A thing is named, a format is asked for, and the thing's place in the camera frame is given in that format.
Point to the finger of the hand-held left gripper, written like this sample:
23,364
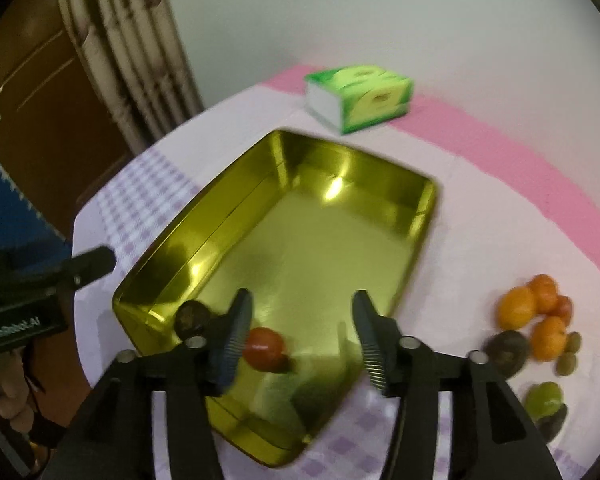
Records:
94,263

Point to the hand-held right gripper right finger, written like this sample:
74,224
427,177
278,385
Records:
373,355

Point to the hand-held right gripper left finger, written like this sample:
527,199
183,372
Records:
231,342

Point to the red tomato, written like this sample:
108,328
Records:
262,347

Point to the dark brown round fruit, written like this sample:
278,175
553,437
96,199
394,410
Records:
190,317
506,352

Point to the gold metal tray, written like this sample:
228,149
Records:
305,240

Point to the orange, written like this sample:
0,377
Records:
544,291
517,306
548,338

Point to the small olive-brown fruit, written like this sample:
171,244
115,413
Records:
573,342
566,364

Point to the person's left hand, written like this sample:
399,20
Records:
12,400

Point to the blue foam mat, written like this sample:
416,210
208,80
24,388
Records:
10,215

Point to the brown wooden door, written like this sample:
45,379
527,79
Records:
40,125

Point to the pink purple checked tablecloth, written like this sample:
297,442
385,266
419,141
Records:
480,200

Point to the small red-orange fruit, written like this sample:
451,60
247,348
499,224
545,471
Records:
563,308

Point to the beige patterned curtain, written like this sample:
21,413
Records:
125,60

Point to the green tissue box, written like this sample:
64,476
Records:
365,95

